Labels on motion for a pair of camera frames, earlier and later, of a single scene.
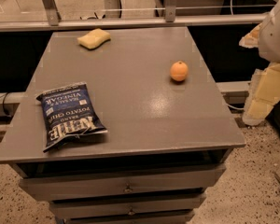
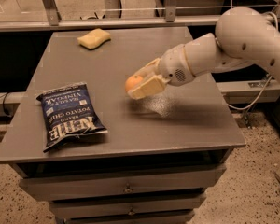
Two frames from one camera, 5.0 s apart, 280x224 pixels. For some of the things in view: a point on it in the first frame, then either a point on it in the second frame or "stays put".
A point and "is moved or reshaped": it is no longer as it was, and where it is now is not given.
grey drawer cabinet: (167, 141) stays put
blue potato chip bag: (68, 112) stays put
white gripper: (276, 36) → (174, 65)
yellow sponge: (92, 39) stays put
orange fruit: (178, 71) is moved or reshaped
